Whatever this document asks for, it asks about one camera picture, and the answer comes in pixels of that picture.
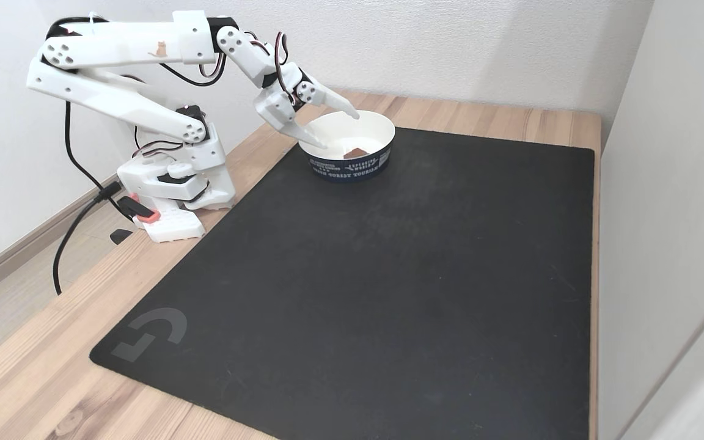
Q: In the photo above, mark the pale grey cabinet panel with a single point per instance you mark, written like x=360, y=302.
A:
x=663, y=183

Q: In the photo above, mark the brown block toy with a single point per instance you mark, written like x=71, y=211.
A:
x=357, y=153

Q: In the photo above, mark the white paper bowl navy band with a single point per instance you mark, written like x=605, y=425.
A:
x=352, y=168

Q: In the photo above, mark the black orange table clamp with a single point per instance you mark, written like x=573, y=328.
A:
x=135, y=208

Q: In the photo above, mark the beige baseboard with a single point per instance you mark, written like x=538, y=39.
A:
x=22, y=252

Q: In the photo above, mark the black desk mat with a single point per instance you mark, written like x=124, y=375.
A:
x=358, y=305

